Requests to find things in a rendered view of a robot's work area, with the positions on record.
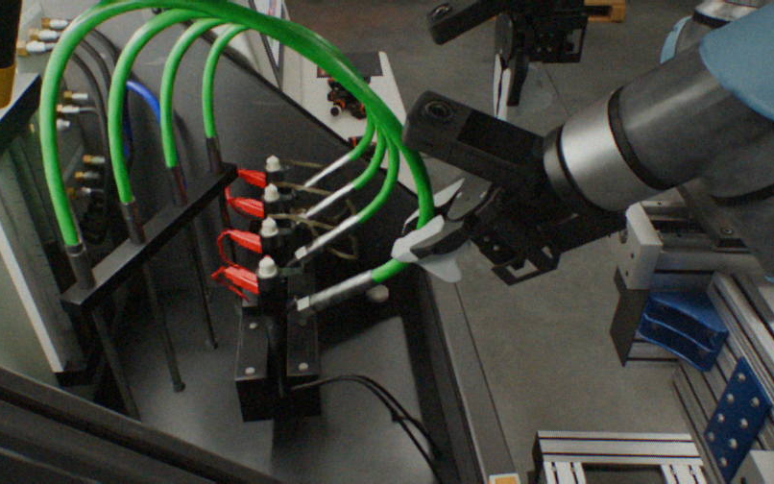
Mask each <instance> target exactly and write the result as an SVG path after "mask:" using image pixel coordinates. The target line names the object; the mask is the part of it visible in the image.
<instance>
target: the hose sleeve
mask: <svg viewBox="0 0 774 484"><path fill-rule="evenodd" d="M372 271H373V269H371V270H368V271H366V272H362V273H360V274H359V275H356V276H354V277H353V278H349V279H347V280H345V281H342V282H340V283H338V284H336V285H333V286H331V287H329V288H326V289H325V290H322V291H320V292H318V293H316V294H314V295H312V296H311V297H310V304H311V306H312V308H313V309H315V310H316V311H320V310H322V309H324V308H328V307H330V306H331V305H335V304H337V303H339V302H341V301H344V300H346V299H348V298H351V297H353V296H355V295H358V294H360V293H364V292H365V291H367V290H371V289H372V288H374V287H376V286H378V285H379V284H380V283H376V282H375V281H374V279H373V276H372Z"/></svg>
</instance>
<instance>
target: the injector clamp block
mask: <svg viewBox="0 0 774 484"><path fill-rule="evenodd" d="M313 240H314V235H313V233H312V232H311V230H310V229H309V227H306V228H304V229H302V228H300V229H299V230H297V231H296V232H294V235H291V236H289V257H288V259H289V258H290V257H292V256H293V255H295V252H296V251H298V250H299V249H301V248H302V247H304V246H306V245H308V244H309V243H311V242H312V241H313ZM316 293H317V283H316V261H315V257H314V258H312V259H311V260H309V261H308V262H306V263H305V264H304V277H288V300H289V299H291V298H292V297H294V296H295V295H297V296H299V297H300V298H301V299H303V298H306V297H308V296H310V295H313V294H316ZM287 321H288V334H287V350H285V352H286V360H287V380H288V388H289V396H290V403H291V411H292V417H293V418H303V417H315V416H322V395H321V386H318V387H312V388H307V389H305V390H301V389H300V390H295V391H291V390H290V389H291V388H292V387H294V386H298V385H303V384H307V383H311V382H314V381H317V380H320V379H322V370H321V349H320V330H319V317H318V312H317V313H314V314H312V315H310V316H307V317H305V318H304V316H303V315H302V314H301V313H300V312H299V311H298V308H296V309H294V311H293V312H291V313H290V314H288V315H287ZM266 323H267V321H265V320H264V319H263V315H262V311H261V308H260V302H259V313H258V314H252V315H243V314H242V312H241V322H240V331H239V341H238V351H237V360H236V370H235V385H236V390H237V395H238V399H239V404H240V409H241V415H242V420H243V422H244V423H246V422H258V421H270V420H272V419H273V415H274V386H275V385H276V381H275V374H274V367H273V359H272V353H271V346H270V339H269V335H268V334H267V327H266Z"/></svg>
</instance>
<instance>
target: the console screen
mask: <svg viewBox="0 0 774 484"><path fill-rule="evenodd" d="M248 3H249V6H250V8H251V9H252V10H254V11H257V12H263V13H265V14H270V15H272V16H275V17H278V18H282V19H285V18H286V13H285V10H284V7H283V5H282V2H281V0H248ZM259 34H260V37H261V40H262V42H263V45H264V48H265V51H266V53H267V56H268V59H269V62H270V64H271V66H272V69H273V72H274V75H275V77H276V80H277V83H278V88H279V89H280V90H281V91H283V70H284V45H283V44H282V43H280V42H278V41H276V40H274V39H272V38H270V37H268V36H265V35H263V34H262V33H259Z"/></svg>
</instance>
